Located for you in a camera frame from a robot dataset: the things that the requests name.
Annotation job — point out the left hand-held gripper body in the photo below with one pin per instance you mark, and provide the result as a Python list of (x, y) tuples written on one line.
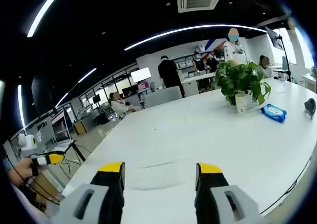
[(26, 141)]

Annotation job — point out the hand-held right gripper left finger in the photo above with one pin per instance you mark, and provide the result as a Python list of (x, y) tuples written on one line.
[(104, 196)]

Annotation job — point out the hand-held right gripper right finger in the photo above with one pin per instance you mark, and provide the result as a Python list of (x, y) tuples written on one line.
[(213, 199)]

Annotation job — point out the clear plastic buckle box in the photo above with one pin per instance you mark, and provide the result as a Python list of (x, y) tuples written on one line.
[(156, 177)]

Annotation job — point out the person's left hand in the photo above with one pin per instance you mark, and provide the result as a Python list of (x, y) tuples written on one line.
[(19, 170)]

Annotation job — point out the black laptop stand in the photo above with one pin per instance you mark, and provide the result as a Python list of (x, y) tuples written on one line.
[(76, 152)]

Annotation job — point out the open laptop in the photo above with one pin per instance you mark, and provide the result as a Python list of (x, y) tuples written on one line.
[(60, 129)]

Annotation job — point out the white ceiling light strip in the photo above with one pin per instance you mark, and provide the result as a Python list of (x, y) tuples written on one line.
[(62, 100), (195, 34), (21, 105), (44, 11), (87, 75)]

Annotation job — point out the cardboard box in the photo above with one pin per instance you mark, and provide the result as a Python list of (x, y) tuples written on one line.
[(79, 128)]

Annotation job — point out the small black monitor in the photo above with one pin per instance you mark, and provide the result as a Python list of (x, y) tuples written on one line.
[(96, 98)]

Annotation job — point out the blue wet wipes pack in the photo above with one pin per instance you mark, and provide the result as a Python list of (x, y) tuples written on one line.
[(273, 112)]

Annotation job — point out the grey chair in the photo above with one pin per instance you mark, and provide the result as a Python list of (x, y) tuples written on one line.
[(164, 95)]

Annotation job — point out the pink box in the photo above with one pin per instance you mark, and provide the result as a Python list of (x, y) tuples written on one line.
[(143, 86)]

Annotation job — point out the white counter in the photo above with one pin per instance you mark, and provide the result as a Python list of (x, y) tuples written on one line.
[(195, 81)]

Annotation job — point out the green potted plant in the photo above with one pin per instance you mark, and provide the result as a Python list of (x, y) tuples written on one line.
[(239, 82)]

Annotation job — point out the bright white monitor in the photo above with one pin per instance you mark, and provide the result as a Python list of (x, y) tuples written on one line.
[(141, 74)]

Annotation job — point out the black round object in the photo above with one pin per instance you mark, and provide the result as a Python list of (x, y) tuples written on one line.
[(310, 107)]

